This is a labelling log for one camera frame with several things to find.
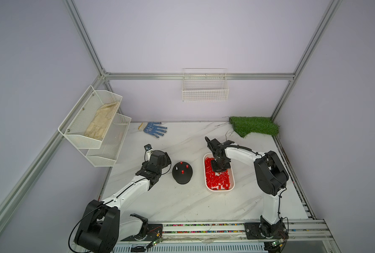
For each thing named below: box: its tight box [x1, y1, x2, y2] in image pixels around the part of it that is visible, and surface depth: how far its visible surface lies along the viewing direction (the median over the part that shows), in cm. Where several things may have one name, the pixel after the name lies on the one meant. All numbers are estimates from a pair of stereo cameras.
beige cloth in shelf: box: [84, 101, 120, 141], surface depth 81 cm
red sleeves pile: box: [204, 157, 231, 191], surface depth 92 cm
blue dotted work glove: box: [137, 121, 169, 139], surface depth 120 cm
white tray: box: [203, 152, 236, 192], surface depth 92 cm
